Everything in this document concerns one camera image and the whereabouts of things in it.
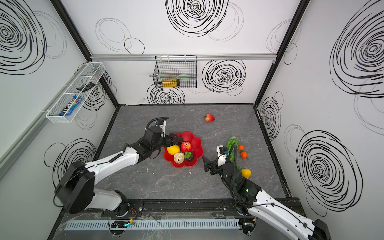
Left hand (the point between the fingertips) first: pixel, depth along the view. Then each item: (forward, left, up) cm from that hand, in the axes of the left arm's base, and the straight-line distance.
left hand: (174, 135), depth 86 cm
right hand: (-12, -20, +1) cm, 24 cm away
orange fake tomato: (-5, -42, -12) cm, 44 cm away
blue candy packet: (+2, +46, +21) cm, 51 cm away
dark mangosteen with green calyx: (-9, -9, -9) cm, 15 cm away
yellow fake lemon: (-5, +1, -8) cm, 10 cm away
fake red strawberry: (+23, -22, -11) cm, 34 cm away
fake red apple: (-4, -6, -8) cm, 11 cm away
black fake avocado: (+2, -1, -9) cm, 10 cm away
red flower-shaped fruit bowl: (+2, -12, -12) cm, 17 cm away
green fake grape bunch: (+2, -35, -9) cm, 36 cm away
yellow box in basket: (+25, +4, +18) cm, 31 cm away
